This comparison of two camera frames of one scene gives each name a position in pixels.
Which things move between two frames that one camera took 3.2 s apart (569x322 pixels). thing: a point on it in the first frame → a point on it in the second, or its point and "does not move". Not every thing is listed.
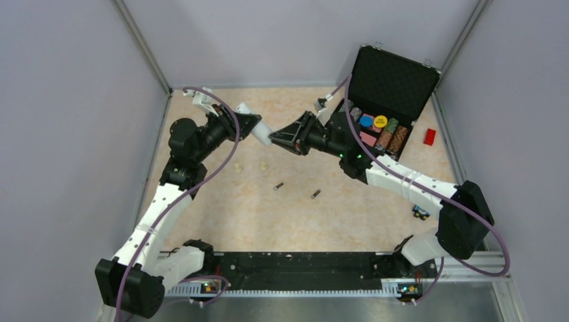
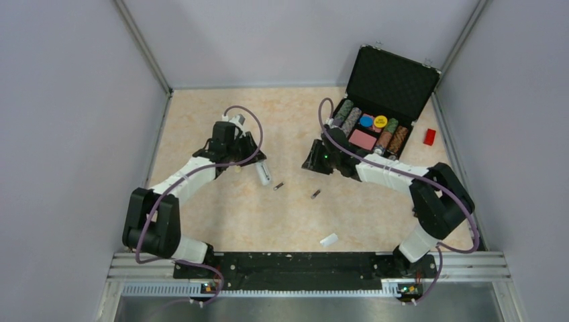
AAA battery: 276,187 does not move
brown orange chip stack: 398,139 does not move
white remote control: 261,131 → 264,172
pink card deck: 368,139 does not move
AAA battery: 314,195 does not move
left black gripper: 226,119 → 248,140
